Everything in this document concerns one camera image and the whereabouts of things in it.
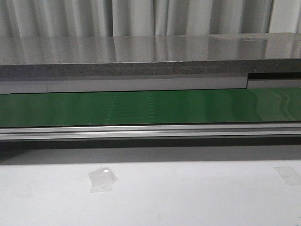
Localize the grey cabinet front panel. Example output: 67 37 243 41
0 72 301 94

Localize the crumpled clear tape piece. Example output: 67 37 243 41
88 167 118 193

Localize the grey stone countertop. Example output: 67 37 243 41
0 33 301 79

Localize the green conveyor belt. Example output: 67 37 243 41
0 88 301 128

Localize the flat clear tape strip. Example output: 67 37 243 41
273 166 301 186

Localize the white pleated curtain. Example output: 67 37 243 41
0 0 301 37

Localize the aluminium conveyor side rail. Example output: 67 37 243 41
0 122 301 141

